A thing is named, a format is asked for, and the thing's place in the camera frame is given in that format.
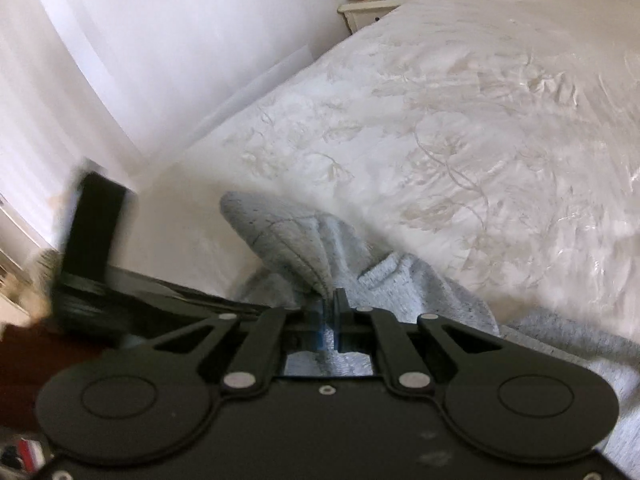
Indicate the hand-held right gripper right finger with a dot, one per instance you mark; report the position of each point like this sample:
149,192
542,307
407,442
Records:
343,322

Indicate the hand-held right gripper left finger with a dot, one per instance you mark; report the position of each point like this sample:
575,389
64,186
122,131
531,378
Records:
318,327

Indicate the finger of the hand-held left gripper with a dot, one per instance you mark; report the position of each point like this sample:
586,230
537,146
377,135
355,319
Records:
190,302

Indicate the white embroidered bedspread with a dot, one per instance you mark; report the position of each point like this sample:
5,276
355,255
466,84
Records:
450,135

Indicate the colourful blurred clutter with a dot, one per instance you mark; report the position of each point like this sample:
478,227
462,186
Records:
22,455

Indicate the white nightstand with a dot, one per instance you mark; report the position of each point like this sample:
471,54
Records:
365,12

